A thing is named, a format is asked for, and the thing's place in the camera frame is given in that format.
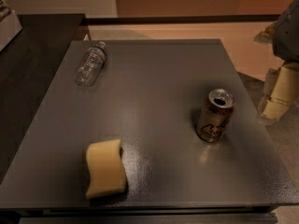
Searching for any clear plastic water bottle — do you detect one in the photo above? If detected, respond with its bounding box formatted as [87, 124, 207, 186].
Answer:
[75, 41, 107, 87]

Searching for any white box on counter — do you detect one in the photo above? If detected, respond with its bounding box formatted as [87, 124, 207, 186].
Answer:
[0, 0, 22, 51]

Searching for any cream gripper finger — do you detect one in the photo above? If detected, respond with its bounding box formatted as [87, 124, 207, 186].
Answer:
[258, 62, 299, 125]

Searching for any yellow sponge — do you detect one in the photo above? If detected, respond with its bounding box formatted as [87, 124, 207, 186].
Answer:
[86, 139, 127, 199]

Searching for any orange soda can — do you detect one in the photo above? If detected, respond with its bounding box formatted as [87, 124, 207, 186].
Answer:
[196, 89, 236, 143]

